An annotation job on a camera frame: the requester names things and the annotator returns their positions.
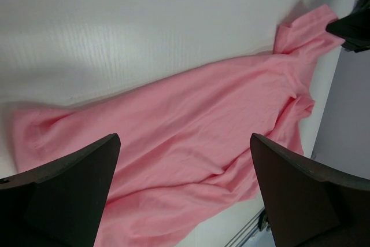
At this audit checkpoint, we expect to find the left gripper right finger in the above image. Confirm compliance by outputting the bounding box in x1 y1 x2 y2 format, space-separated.
250 134 369 246

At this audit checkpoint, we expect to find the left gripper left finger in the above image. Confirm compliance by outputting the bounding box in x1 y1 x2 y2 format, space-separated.
1 134 121 246

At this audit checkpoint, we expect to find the pink t shirt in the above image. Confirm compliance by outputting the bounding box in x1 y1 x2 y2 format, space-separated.
12 5 342 246

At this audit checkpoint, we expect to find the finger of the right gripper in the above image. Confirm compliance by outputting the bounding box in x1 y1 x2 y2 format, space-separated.
326 9 369 53

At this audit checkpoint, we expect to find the aluminium front rail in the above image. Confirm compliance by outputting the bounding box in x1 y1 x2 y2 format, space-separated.
225 207 269 247

